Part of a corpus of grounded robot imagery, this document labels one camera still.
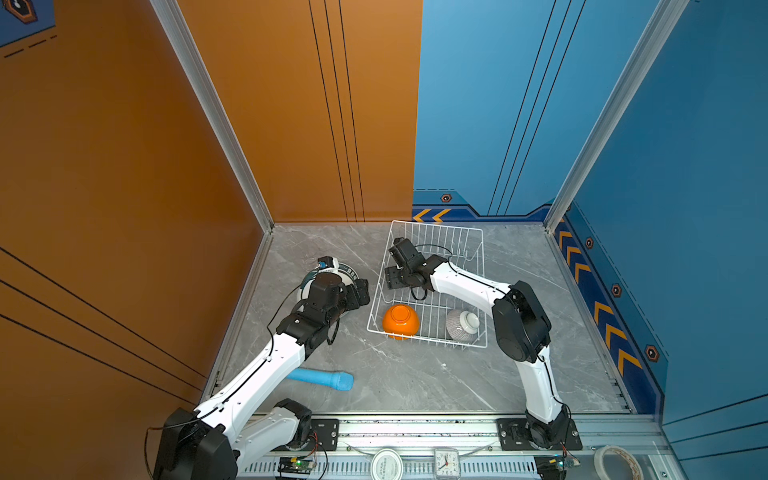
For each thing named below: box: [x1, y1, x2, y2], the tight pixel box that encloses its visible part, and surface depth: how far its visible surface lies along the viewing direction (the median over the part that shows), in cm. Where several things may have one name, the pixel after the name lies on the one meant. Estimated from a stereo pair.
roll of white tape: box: [594, 445, 644, 480], surface depth 70 cm
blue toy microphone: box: [287, 368, 355, 392], surface depth 81 cm
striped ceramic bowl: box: [446, 309, 480, 345], surface depth 87 cm
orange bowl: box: [383, 303, 420, 341], surface depth 89 cm
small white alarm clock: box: [434, 448, 461, 480], surface depth 70 cm
